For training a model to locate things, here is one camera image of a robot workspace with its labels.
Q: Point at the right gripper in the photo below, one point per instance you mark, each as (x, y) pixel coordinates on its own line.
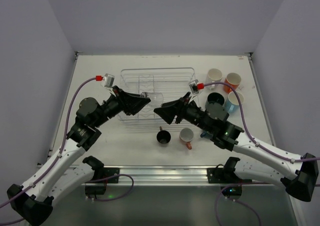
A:
(182, 110)

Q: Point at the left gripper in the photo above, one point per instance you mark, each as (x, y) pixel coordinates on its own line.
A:
(121, 101)

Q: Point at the clear glass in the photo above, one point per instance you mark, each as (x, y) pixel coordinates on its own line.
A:
(156, 99)

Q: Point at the brown cup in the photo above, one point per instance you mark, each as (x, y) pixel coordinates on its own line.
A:
(163, 137)

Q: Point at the pink cup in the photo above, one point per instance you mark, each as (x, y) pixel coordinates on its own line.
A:
(186, 136)

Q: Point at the dark green mug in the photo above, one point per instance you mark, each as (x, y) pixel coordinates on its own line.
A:
(215, 97)

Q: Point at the white mug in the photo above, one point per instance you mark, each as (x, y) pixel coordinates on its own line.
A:
(213, 75)

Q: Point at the light blue mug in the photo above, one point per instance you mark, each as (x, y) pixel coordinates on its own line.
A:
(231, 105)

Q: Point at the orange mug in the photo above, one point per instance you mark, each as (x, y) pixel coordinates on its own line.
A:
(232, 79)

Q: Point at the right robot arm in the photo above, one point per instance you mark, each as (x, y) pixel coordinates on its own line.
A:
(298, 174)

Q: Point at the clear wire dish rack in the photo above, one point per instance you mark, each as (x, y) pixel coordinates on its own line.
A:
(171, 82)

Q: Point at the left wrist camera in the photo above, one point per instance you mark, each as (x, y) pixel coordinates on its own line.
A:
(108, 81)

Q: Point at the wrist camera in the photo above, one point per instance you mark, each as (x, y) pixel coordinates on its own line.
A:
(194, 90)
(108, 81)

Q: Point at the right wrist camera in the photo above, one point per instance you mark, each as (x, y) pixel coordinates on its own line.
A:
(194, 90)

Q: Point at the aluminium front rail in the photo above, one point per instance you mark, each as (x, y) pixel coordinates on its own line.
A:
(163, 175)

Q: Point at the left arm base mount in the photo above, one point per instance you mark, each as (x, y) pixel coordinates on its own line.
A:
(102, 174)

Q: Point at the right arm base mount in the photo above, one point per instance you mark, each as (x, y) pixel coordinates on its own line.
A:
(225, 173)

